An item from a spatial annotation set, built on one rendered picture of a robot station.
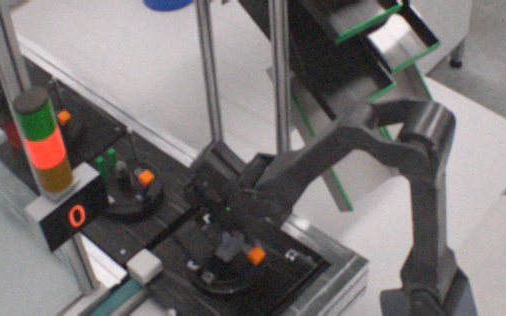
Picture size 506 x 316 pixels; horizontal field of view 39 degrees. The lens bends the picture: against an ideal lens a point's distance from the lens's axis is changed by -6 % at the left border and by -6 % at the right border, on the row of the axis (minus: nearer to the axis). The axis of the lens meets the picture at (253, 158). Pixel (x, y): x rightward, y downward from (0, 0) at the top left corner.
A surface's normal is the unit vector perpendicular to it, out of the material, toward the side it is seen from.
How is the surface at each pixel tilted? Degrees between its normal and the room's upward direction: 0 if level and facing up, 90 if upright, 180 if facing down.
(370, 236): 0
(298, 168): 90
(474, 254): 0
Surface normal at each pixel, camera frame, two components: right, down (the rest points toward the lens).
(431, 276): -0.51, 0.20
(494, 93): -0.06, -0.69
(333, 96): 0.21, -0.39
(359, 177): 0.40, -0.10
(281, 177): -0.18, 0.36
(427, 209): -0.47, 0.65
